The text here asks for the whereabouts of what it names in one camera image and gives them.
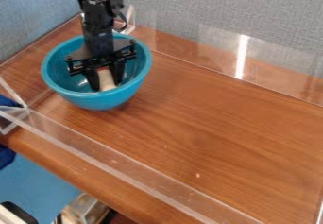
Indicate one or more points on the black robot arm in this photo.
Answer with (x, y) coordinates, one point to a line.
(98, 18)

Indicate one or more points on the clear acrylic front barrier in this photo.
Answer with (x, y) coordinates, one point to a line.
(141, 177)

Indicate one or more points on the clear acrylic back barrier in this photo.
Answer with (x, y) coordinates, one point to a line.
(273, 66)

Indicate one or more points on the white brown-capped toy mushroom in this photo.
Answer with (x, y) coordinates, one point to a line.
(108, 83)

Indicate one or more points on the black white object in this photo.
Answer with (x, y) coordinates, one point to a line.
(14, 215)

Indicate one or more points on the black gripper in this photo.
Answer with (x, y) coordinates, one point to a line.
(102, 50)

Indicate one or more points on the clear acrylic barrier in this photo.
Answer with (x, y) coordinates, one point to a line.
(273, 66)
(141, 177)

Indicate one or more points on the metal table frame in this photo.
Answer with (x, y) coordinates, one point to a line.
(85, 210)

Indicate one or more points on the blue cloth object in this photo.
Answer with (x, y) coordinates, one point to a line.
(7, 154)

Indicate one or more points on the clear acrylic corner bracket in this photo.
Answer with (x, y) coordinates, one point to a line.
(129, 21)

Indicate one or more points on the blue bowl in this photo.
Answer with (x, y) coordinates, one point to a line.
(76, 89)

